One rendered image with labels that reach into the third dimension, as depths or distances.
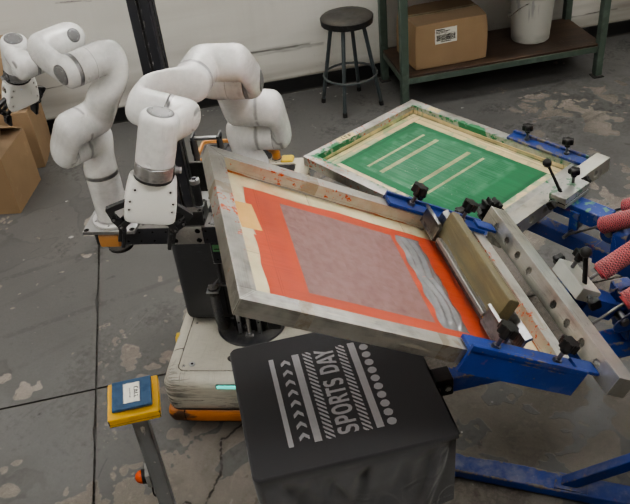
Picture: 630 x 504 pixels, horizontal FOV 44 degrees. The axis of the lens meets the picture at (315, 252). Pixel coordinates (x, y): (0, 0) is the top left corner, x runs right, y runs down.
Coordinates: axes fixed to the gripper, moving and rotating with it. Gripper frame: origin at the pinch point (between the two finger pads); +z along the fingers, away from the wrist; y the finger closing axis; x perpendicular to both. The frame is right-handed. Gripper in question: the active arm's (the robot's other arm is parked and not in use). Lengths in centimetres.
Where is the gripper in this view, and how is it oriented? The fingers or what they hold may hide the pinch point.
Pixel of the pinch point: (146, 241)
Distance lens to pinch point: 162.4
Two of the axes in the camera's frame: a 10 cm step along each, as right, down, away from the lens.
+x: 2.1, 5.6, -8.0
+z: -2.0, 8.2, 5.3
